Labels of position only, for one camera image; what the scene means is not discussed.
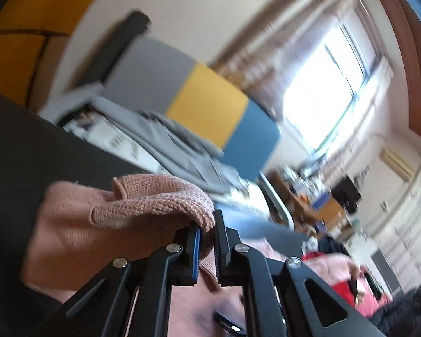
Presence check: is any pink knit sweater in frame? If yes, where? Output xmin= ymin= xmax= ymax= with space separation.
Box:
xmin=21 ymin=174 xmax=215 ymax=300

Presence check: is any black rolled mat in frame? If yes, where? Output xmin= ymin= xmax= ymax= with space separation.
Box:
xmin=78 ymin=10 xmax=151 ymax=85

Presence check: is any grey garment on chair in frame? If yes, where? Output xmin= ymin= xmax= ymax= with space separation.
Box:
xmin=91 ymin=97 xmax=246 ymax=194

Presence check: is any beige patterned curtain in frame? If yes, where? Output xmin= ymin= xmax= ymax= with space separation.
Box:
xmin=212 ymin=0 xmax=359 ymax=122

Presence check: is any black monitor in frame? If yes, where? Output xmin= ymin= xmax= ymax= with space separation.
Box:
xmin=331 ymin=176 xmax=362 ymax=215

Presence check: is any wall air conditioner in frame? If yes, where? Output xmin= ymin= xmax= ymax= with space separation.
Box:
xmin=380 ymin=148 xmax=415 ymax=183

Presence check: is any wooden side desk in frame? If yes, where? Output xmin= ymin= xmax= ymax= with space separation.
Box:
xmin=267 ymin=171 xmax=346 ymax=234

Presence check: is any red knit sweater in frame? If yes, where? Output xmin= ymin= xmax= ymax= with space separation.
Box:
xmin=302 ymin=252 xmax=392 ymax=317

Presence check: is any grey yellow blue chair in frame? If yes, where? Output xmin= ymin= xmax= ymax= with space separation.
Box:
xmin=38 ymin=37 xmax=296 ymax=232

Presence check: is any white window curtain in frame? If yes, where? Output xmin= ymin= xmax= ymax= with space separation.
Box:
xmin=367 ymin=166 xmax=421 ymax=292

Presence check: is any wooden wardrobe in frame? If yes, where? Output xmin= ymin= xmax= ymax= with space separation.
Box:
xmin=0 ymin=0 xmax=93 ymax=112

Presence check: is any blue folding chair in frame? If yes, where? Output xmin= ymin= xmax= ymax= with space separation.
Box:
xmin=311 ymin=191 xmax=331 ymax=211

